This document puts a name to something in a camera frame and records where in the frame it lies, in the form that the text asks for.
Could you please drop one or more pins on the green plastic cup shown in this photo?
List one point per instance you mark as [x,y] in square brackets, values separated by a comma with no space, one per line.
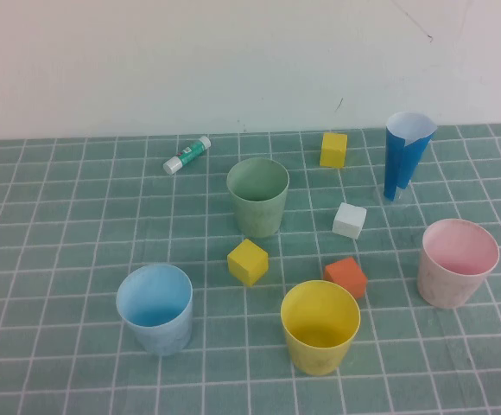
[257,220]

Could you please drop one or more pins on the blue plastic cup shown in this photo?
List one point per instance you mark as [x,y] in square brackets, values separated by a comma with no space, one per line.
[160,337]

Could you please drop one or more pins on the pink plastic cup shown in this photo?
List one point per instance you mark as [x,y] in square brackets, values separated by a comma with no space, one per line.
[440,289]

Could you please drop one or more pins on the yellow cube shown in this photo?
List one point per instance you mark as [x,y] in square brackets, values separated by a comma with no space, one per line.
[332,151]
[246,259]

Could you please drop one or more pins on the green white glue stick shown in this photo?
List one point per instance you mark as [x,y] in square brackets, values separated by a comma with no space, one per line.
[185,155]

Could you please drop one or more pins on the white cube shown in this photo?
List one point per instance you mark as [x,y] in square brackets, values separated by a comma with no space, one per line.
[347,220]

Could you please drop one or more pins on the orange cube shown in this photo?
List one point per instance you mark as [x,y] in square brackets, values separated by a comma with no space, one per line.
[345,274]

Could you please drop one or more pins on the blue rolled paper cone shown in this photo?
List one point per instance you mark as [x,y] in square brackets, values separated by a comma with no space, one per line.
[399,164]

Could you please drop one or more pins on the yellow plastic cup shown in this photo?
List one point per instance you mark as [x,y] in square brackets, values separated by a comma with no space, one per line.
[315,359]

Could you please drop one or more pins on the green checked tablecloth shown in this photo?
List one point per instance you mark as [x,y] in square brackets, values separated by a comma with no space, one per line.
[60,259]

